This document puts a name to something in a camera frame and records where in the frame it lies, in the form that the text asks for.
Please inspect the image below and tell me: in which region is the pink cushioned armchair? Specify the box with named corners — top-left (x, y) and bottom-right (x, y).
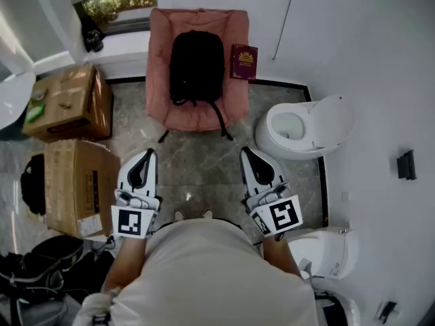
top-left (145, 7), bottom-right (251, 145)

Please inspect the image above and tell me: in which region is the grey wall cable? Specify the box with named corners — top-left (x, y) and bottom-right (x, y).
top-left (271, 0), bottom-right (297, 61)

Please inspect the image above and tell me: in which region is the white round table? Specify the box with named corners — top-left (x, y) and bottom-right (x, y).
top-left (0, 71), bottom-right (37, 132)

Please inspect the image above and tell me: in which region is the person's left forearm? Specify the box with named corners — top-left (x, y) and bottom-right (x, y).
top-left (101, 236), bottom-right (147, 293)

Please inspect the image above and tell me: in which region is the window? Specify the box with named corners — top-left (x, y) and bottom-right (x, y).
top-left (73, 0), bottom-right (159, 35)

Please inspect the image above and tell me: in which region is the small taped cardboard box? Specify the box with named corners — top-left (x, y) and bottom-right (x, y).
top-left (22, 63), bottom-right (114, 143)

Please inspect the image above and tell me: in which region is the person's right forearm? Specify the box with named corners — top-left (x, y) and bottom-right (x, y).
top-left (261, 234), bottom-right (304, 281)

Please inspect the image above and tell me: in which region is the black handbag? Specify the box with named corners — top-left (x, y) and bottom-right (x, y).
top-left (20, 153), bottom-right (47, 217)

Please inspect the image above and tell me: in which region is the black wall bracket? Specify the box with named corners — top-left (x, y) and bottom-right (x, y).
top-left (396, 149), bottom-right (417, 181)

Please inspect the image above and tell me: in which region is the small black white device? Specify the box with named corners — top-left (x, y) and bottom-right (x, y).
top-left (377, 300), bottom-right (398, 324)

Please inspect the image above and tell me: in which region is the maroon book with gold emblem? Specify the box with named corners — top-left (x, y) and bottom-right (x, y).
top-left (229, 43), bottom-right (258, 82)

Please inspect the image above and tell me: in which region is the grey black rounded device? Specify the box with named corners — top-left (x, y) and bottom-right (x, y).
top-left (30, 235), bottom-right (85, 274)

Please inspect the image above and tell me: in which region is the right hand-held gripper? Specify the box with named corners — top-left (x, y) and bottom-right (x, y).
top-left (240, 147), bottom-right (303, 238)

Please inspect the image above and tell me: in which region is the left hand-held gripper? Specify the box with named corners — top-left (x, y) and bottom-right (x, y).
top-left (110, 149), bottom-right (163, 240)

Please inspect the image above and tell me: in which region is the large labelled cardboard box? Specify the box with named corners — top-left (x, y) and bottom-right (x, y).
top-left (43, 139), bottom-right (120, 240)

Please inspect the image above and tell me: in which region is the green plastic packet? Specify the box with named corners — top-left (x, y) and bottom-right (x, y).
top-left (25, 103), bottom-right (47, 124)

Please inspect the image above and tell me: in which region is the person's white shirt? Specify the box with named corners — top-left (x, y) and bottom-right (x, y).
top-left (77, 217), bottom-right (319, 326)

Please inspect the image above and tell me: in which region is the white rounded appliance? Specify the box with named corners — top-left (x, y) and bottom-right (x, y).
top-left (260, 225), bottom-right (360, 280)

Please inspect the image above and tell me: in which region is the black backpack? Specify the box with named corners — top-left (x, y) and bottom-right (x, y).
top-left (169, 29), bottom-right (234, 141)

